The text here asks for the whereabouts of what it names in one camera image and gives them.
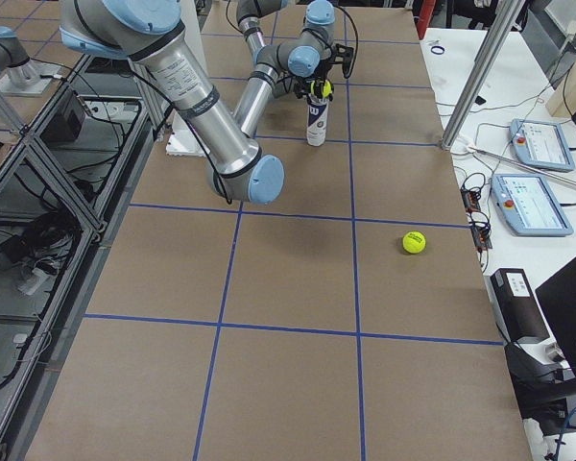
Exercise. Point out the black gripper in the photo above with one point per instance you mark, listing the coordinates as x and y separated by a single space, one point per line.
320 76

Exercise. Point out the yellow tennis ball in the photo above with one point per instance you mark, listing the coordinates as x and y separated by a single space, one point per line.
320 88
413 242

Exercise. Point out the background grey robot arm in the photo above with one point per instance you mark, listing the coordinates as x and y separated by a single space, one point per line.
16 62

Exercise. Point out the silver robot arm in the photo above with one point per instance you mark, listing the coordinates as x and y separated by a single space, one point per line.
248 14
152 34

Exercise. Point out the upper blue teach pendant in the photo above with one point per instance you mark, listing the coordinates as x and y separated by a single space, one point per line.
541 145

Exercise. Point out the blue teach pendant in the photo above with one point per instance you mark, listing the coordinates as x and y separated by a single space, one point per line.
541 145
529 206

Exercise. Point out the lower blue teach pendant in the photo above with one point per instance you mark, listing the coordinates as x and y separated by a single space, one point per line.
529 206

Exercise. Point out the dark brown box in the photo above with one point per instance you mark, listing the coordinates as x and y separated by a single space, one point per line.
514 299

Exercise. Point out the black computer monitor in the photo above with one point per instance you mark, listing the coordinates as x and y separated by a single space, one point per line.
557 298

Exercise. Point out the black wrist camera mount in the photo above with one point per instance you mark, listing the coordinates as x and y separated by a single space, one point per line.
343 54

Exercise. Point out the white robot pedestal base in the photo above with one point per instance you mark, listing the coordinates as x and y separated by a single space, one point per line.
181 141

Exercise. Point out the aluminium frame post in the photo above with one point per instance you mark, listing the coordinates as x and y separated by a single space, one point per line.
485 58

